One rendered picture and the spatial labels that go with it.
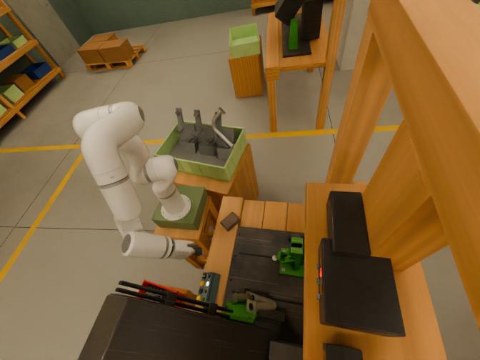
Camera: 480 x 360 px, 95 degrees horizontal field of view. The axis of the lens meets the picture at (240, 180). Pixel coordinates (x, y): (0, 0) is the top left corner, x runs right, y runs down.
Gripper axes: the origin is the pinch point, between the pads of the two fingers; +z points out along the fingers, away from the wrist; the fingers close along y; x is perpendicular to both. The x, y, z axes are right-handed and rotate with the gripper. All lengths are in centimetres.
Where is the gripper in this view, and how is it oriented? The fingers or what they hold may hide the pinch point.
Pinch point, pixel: (197, 251)
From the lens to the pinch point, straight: 103.1
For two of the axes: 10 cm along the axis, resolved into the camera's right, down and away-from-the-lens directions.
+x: -1.9, -8.3, 5.3
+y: 7.6, -4.7, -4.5
